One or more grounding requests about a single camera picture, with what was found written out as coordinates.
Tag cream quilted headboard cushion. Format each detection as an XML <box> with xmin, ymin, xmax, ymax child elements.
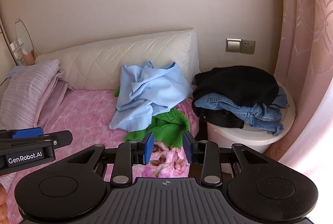
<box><xmin>35</xmin><ymin>29</ymin><xmax>200</xmax><ymax>90</ymax></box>

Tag green knitted garment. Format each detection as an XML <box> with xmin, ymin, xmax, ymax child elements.
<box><xmin>114</xmin><ymin>87</ymin><xmax>191</xmax><ymax>148</ymax></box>

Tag striped lilac quilt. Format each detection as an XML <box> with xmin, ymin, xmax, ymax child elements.
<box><xmin>0</xmin><ymin>60</ymin><xmax>61</xmax><ymax>131</ymax></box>

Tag oval mirror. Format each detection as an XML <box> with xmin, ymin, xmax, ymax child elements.
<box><xmin>15</xmin><ymin>19</ymin><xmax>35</xmax><ymax>56</ymax></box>

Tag pink floral blanket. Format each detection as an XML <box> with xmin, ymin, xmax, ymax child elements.
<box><xmin>0</xmin><ymin>88</ymin><xmax>209</xmax><ymax>224</ymax></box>

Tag mauve pink pillow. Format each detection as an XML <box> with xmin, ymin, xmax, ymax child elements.
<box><xmin>34</xmin><ymin>69</ymin><xmax>75</xmax><ymax>123</ymax></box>

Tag person's left hand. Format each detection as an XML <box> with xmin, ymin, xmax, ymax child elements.
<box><xmin>0</xmin><ymin>184</ymin><xmax>9</xmax><ymax>217</ymax></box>

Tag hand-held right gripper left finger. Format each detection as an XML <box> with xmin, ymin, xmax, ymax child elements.
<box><xmin>66</xmin><ymin>132</ymin><xmax>155</xmax><ymax>187</ymax></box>

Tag blue jeans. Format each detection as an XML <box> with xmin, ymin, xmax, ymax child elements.
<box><xmin>194</xmin><ymin>87</ymin><xmax>288</xmax><ymax>136</ymax></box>

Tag gold wall switch socket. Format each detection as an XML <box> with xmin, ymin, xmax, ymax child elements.
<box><xmin>226</xmin><ymin>38</ymin><xmax>256</xmax><ymax>55</ymax></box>

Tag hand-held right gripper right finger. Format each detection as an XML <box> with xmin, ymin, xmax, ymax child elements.
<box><xmin>182</xmin><ymin>131</ymin><xmax>273</xmax><ymax>187</ymax></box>

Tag white round side table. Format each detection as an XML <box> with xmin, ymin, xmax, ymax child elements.
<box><xmin>205</xmin><ymin>86</ymin><xmax>297</xmax><ymax>175</ymax></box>

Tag black garment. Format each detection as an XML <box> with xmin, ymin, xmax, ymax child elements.
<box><xmin>192</xmin><ymin>66</ymin><xmax>280</xmax><ymax>129</ymax></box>

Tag light blue garment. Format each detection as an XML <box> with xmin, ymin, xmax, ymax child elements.
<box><xmin>109</xmin><ymin>60</ymin><xmax>193</xmax><ymax>133</ymax></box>

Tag pink curtain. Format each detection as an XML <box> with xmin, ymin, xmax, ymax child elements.
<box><xmin>271</xmin><ymin>0</ymin><xmax>333</xmax><ymax>180</ymax></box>

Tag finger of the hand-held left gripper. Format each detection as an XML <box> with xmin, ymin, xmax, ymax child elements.
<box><xmin>0</xmin><ymin>130</ymin><xmax>73</xmax><ymax>148</ymax></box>
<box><xmin>0</xmin><ymin>127</ymin><xmax>44</xmax><ymax>139</ymax></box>

